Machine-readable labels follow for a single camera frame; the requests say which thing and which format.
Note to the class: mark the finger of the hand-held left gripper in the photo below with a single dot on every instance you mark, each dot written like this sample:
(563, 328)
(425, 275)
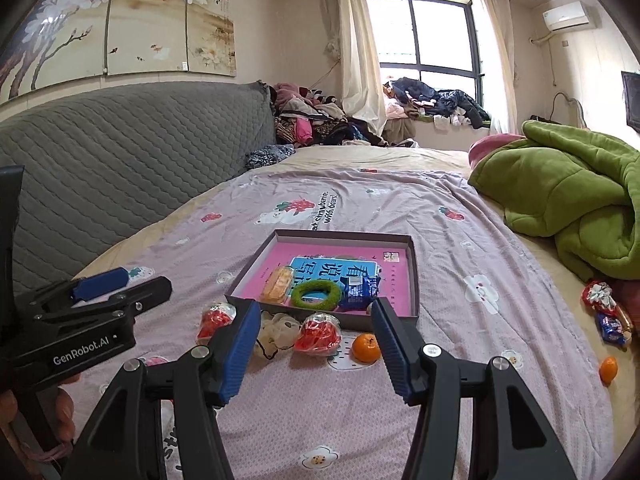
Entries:
(100, 284)
(125, 297)

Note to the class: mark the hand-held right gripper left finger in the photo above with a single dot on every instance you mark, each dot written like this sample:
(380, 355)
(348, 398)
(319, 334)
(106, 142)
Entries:
(240, 355)

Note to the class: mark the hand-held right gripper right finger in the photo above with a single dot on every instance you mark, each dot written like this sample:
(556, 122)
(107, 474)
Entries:
(395, 350)

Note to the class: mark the orange mandarin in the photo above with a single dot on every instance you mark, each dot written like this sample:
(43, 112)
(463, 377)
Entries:
(608, 369)
(366, 348)

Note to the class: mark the red snack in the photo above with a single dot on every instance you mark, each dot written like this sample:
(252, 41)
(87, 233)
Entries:
(317, 336)
(216, 321)

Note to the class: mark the blue biscuit packet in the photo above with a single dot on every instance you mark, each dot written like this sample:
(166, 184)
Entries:
(360, 292)

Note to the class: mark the orange wafer packet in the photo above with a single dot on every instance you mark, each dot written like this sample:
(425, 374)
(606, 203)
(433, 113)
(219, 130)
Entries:
(277, 286)

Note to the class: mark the dark cardboard box tray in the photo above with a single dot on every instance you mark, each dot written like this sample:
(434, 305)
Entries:
(250, 275)

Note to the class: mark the person's left hand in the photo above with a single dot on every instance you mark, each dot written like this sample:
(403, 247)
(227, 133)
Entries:
(65, 412)

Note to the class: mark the pink strawberry printed bedsheet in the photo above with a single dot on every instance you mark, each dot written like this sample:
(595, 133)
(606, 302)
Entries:
(450, 370)

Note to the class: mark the pink and blue book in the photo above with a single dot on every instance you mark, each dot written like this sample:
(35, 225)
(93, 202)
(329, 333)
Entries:
(330, 260)

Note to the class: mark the grey quilted headboard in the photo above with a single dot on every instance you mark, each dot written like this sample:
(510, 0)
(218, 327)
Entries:
(125, 160)

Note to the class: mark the cream bed sheet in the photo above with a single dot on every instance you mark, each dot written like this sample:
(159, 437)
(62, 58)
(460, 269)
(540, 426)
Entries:
(350, 157)

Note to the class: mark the dark floral cloth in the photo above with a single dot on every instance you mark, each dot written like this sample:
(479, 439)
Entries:
(270, 156)

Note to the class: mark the red white blue candy packet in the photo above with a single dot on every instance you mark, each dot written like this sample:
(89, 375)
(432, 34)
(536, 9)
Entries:
(607, 310)

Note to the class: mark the pink pillow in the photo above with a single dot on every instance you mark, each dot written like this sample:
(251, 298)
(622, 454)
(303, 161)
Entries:
(492, 147)

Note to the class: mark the green quilt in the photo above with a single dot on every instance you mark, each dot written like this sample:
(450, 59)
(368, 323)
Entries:
(565, 185)

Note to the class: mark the pile of mixed clothes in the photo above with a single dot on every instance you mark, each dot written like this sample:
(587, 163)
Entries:
(315, 115)

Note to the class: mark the pile of dark clothes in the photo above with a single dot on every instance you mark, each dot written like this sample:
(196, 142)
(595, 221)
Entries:
(435, 97)

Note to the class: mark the cream curtain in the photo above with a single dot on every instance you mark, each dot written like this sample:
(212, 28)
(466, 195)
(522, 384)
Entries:
(497, 60)
(357, 60)

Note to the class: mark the dark framed window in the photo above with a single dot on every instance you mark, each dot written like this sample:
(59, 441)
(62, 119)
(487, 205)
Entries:
(425, 35)

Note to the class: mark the black television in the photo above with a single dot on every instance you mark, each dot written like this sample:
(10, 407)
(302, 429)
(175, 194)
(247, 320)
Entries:
(632, 102)

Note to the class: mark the white air conditioner pipe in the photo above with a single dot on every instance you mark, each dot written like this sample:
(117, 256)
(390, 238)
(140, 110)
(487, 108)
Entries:
(547, 42)

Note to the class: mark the white air conditioner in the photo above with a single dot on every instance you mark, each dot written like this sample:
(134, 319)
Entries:
(570, 15)

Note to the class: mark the floral wall painting panel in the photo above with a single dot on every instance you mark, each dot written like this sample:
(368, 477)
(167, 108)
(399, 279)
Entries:
(60, 30)
(212, 20)
(147, 20)

